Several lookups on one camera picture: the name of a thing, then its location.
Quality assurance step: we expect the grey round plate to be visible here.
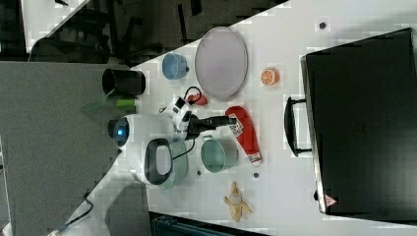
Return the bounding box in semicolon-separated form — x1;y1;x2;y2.
195;27;248;100

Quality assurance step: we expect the plush banana peel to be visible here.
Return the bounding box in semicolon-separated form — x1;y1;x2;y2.
223;182;252;222

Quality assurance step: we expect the green mug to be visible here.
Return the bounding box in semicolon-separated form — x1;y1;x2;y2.
201;135;239;173

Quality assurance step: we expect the dark blue crate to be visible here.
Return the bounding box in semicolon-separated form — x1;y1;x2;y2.
149;211;267;236

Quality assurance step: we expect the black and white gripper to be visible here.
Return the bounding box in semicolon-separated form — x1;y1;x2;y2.
162;95;236;141

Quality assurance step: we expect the blue cup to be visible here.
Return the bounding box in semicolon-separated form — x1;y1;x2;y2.
162;53;189;80

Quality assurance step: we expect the light red plush strawberry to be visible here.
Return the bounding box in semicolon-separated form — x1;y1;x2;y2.
187;94;208;106

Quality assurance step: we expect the black cylindrical cup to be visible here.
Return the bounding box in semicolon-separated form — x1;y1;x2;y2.
102;69;146;95

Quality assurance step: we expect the orange slice toy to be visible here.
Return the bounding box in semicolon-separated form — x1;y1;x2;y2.
261;69;279;86

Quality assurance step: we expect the black cable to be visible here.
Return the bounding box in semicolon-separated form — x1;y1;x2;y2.
158;86;204;161

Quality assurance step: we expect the red plush ketchup bottle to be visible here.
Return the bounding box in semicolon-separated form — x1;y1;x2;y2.
225;106;263;167

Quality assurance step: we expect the black oven door handle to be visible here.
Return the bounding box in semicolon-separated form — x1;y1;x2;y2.
284;97;312;156

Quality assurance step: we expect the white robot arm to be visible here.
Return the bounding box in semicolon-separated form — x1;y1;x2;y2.
107;95;237;185

